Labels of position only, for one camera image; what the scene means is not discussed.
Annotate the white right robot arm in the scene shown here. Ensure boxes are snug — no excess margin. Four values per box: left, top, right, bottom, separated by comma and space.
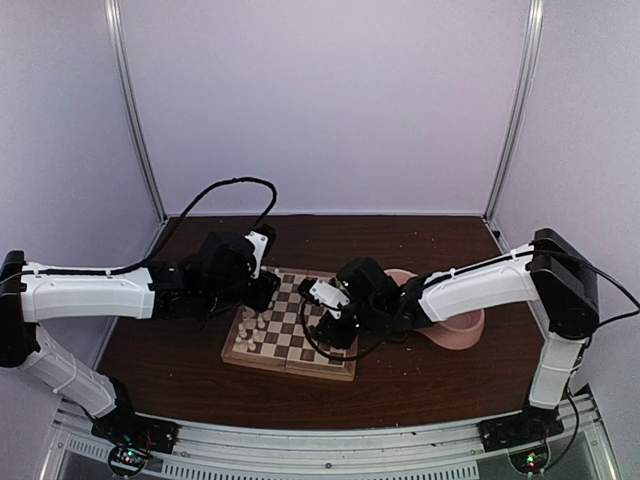
299, 228, 599, 442

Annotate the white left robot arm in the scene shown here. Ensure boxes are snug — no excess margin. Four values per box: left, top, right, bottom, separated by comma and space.
1, 225, 280, 444

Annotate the white chess pieces row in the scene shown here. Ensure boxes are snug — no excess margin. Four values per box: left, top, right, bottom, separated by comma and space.
232, 308, 267, 355

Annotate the wooden chess board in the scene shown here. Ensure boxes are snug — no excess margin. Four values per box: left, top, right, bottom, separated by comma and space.
221, 266, 357, 382

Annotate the pink plastic double bowl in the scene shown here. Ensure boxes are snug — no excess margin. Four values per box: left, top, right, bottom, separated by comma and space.
384, 269, 485, 350

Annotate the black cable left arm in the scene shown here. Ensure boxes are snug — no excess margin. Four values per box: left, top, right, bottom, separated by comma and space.
100, 177, 279, 276

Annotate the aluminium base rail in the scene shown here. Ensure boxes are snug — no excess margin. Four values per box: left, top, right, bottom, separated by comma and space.
40, 395, 611, 480

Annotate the aluminium frame post left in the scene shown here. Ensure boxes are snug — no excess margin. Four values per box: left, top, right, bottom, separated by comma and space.
104, 0, 167, 223

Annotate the aluminium frame post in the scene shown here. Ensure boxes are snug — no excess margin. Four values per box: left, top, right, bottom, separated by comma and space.
483, 0, 545, 224
104, 0, 167, 223

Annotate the aluminium frame post right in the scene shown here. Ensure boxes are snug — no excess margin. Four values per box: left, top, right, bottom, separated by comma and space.
483, 0, 545, 224

